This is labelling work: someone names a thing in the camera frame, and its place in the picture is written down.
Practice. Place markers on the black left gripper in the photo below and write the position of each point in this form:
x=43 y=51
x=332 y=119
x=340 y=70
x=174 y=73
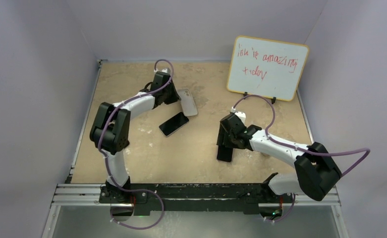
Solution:
x=175 y=97

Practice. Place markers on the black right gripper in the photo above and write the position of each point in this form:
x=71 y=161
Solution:
x=226 y=142

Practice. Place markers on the purple phone black screen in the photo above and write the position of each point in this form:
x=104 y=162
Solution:
x=224 y=154

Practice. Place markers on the white silicone phone case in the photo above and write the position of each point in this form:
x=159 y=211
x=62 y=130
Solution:
x=187 y=103

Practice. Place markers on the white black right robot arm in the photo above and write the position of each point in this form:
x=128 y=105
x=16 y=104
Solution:
x=315 y=171

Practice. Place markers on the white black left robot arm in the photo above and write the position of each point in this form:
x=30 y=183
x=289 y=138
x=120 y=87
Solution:
x=110 y=129

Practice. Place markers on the black phone silver edge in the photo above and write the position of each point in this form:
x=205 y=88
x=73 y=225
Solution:
x=173 y=124

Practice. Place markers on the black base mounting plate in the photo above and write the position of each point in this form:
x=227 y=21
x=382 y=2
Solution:
x=248 y=198

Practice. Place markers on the yellow framed whiteboard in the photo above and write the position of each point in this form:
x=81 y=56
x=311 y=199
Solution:
x=269 y=68

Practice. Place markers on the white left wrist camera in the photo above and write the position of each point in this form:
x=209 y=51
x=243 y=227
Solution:
x=165 y=70

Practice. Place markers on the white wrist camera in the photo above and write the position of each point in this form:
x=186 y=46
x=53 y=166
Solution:
x=240 y=115
x=165 y=70

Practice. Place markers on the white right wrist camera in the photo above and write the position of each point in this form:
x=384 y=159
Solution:
x=240 y=115

